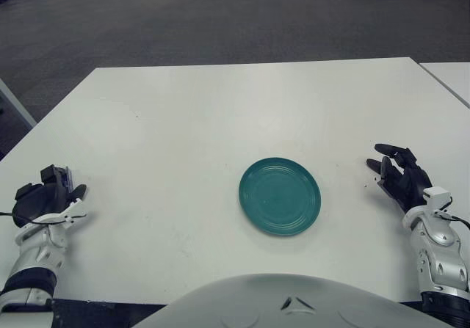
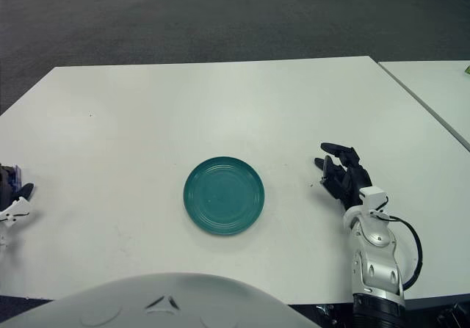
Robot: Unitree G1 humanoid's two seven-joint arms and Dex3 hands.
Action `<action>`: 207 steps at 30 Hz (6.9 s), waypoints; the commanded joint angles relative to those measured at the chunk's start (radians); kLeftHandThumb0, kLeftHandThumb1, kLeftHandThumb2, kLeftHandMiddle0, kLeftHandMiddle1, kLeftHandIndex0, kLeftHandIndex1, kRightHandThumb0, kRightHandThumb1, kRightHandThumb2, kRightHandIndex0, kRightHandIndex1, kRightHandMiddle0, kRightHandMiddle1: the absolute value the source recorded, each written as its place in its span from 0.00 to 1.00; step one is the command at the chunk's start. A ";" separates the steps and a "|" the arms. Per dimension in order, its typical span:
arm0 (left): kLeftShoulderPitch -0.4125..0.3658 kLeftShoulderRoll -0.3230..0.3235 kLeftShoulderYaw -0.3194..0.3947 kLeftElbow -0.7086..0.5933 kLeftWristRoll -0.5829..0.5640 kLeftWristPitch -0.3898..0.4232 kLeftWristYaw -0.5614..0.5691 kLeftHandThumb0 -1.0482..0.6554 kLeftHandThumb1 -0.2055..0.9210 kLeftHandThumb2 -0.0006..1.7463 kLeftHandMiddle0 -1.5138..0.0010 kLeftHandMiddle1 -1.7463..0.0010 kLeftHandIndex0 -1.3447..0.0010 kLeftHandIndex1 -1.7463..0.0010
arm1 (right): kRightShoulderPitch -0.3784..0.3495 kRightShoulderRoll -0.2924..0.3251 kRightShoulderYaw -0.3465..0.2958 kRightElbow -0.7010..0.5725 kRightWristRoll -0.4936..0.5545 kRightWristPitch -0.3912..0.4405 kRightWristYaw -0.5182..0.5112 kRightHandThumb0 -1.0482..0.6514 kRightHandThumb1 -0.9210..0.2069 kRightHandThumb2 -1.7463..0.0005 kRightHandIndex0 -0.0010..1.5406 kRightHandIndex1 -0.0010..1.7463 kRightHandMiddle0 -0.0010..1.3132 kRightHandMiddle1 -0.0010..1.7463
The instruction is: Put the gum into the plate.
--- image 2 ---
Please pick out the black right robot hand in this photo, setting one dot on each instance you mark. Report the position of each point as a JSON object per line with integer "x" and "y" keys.
{"x": 354, "y": 183}

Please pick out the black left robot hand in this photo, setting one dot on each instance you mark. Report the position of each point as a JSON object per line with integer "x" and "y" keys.
{"x": 16, "y": 208}

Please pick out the blue gum pack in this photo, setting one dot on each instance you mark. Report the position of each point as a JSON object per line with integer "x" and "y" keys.
{"x": 15, "y": 177}

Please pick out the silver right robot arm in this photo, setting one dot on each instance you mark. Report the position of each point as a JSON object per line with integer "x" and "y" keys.
{"x": 374, "y": 262}

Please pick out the teal round plate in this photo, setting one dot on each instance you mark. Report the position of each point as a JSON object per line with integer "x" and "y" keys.
{"x": 223, "y": 196}

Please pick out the adjacent white table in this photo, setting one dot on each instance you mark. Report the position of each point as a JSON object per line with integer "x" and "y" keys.
{"x": 440, "y": 86}

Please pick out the grey robot torso shell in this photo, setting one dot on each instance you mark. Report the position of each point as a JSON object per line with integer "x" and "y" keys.
{"x": 147, "y": 306}

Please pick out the dark equipment under table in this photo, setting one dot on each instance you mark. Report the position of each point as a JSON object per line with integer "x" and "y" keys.
{"x": 455, "y": 315}

